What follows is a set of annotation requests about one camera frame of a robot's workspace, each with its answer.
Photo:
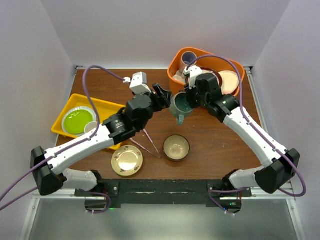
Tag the small cream floral plate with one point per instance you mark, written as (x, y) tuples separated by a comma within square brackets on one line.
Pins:
[(127, 161)]

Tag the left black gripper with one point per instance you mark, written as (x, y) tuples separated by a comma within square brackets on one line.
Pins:
[(162, 99)]

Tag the cream bowl with dark rim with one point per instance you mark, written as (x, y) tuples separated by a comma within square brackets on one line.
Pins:
[(176, 147)]

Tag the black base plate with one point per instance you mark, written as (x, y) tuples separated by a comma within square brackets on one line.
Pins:
[(113, 193)]

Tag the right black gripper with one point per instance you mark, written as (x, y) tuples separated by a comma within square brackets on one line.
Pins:
[(189, 97)]

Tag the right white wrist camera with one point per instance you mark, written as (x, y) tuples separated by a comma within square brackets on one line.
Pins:
[(190, 74)]

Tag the lavender mug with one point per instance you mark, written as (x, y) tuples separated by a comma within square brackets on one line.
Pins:
[(186, 58)]

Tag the green ceramic mug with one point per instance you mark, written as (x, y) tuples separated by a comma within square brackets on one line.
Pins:
[(180, 108)]

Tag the cream and pink branch plate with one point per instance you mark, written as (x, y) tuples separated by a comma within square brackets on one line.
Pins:
[(230, 81)]

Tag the white divided plate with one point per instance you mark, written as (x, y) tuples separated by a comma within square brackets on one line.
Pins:
[(180, 77)]

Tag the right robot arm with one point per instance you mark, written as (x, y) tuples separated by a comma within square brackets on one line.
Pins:
[(278, 164)]

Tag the green plate with grey rim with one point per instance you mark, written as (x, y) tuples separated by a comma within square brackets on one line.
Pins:
[(76, 119)]

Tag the cream cup with blue handle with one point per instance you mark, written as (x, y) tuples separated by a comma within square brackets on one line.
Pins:
[(90, 126)]

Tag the cream plate with maroon rim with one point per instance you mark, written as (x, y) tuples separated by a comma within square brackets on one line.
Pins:
[(214, 72)]

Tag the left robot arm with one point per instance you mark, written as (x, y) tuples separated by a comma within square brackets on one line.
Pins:
[(47, 166)]

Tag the orange plastic bin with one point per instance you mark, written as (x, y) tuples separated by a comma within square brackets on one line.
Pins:
[(212, 63)]

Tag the yellow plastic tray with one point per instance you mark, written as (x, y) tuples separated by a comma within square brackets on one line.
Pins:
[(104, 108)]

